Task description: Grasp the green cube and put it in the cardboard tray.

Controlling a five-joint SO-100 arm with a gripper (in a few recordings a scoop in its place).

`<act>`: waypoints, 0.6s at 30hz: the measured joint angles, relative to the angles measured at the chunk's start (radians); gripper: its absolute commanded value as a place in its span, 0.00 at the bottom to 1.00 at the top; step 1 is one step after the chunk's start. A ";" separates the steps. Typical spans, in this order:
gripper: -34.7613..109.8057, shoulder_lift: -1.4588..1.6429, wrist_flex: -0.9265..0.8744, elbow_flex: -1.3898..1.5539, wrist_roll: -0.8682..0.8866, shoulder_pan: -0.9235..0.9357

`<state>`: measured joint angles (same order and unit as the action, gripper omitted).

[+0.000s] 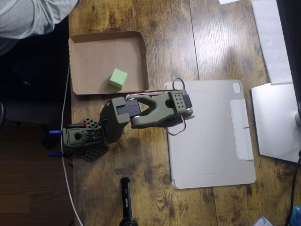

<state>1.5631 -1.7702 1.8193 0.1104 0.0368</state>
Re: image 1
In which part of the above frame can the silver monitor stand base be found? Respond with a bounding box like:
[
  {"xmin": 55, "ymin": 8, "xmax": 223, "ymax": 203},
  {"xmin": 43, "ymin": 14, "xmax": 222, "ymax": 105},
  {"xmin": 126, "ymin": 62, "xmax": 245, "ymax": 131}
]
[{"xmin": 251, "ymin": 82, "xmax": 301, "ymax": 163}]

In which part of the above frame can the black cable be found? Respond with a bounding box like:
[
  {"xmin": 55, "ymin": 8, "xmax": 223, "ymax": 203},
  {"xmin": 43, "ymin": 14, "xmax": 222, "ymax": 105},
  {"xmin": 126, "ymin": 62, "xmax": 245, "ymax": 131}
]
[{"xmin": 287, "ymin": 150, "xmax": 301, "ymax": 226}]

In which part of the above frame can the blue handled table clamp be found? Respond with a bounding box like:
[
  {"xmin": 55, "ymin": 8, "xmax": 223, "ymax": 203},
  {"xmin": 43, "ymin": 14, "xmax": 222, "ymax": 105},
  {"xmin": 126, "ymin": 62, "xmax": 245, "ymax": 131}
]
[
  {"xmin": 48, "ymin": 122, "xmax": 87, "ymax": 135},
  {"xmin": 48, "ymin": 150, "xmax": 87, "ymax": 160}
]

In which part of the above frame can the beige tablet folio case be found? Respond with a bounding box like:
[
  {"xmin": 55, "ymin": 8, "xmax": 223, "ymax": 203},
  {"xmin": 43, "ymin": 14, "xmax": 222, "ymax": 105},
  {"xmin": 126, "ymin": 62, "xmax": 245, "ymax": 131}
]
[{"xmin": 164, "ymin": 79, "xmax": 256, "ymax": 190}]

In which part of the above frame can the brown cardboard tray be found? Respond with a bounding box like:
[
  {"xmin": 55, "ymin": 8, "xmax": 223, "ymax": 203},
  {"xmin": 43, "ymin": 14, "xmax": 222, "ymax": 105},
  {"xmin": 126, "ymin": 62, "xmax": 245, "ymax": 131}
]
[{"xmin": 68, "ymin": 30, "xmax": 150, "ymax": 96}]

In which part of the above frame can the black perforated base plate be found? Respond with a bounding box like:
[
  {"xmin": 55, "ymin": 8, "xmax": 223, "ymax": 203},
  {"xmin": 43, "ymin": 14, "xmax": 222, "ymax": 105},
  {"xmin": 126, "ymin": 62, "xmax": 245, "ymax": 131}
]
[{"xmin": 70, "ymin": 116, "xmax": 109, "ymax": 162}]

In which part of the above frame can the green foam cube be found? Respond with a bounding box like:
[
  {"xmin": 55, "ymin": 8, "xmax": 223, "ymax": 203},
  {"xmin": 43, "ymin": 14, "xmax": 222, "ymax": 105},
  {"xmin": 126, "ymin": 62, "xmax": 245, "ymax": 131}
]
[{"xmin": 109, "ymin": 68, "xmax": 128, "ymax": 89}]

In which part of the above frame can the black camera stand pole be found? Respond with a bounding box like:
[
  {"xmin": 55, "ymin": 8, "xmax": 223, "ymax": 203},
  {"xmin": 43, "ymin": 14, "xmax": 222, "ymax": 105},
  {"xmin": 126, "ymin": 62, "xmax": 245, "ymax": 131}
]
[{"xmin": 119, "ymin": 178, "xmax": 139, "ymax": 226}]

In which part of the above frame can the black computer monitor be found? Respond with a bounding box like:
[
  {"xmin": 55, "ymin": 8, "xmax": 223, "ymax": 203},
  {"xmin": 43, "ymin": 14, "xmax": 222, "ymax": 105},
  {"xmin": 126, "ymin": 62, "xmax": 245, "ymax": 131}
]
[{"xmin": 276, "ymin": 0, "xmax": 301, "ymax": 118}]

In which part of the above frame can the red black servo wire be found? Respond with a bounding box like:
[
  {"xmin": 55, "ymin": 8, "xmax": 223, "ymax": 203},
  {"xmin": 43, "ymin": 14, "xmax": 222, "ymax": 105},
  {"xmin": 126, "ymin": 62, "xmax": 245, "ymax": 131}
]
[{"xmin": 126, "ymin": 78, "xmax": 189, "ymax": 137}]

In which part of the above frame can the white cable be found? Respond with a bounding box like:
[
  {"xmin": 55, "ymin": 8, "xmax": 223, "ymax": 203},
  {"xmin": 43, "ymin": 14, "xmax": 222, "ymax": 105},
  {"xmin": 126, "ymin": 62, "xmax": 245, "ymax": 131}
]
[{"xmin": 60, "ymin": 60, "xmax": 83, "ymax": 226}]

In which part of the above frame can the white and blue packet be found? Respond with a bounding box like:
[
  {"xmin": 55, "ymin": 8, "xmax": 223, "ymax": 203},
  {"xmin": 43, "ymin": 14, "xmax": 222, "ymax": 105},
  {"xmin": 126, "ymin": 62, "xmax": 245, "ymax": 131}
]
[{"xmin": 253, "ymin": 216, "xmax": 275, "ymax": 226}]

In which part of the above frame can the white foam sheet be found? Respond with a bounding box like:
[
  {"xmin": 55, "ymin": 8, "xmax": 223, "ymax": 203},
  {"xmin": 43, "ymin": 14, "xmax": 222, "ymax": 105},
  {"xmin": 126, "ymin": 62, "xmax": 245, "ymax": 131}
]
[{"xmin": 251, "ymin": 0, "xmax": 294, "ymax": 85}]

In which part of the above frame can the blue round object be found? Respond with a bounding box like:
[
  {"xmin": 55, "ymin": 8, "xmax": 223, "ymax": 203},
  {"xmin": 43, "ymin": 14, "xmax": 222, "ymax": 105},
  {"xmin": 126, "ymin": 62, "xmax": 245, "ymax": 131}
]
[{"xmin": 290, "ymin": 205, "xmax": 301, "ymax": 226}]

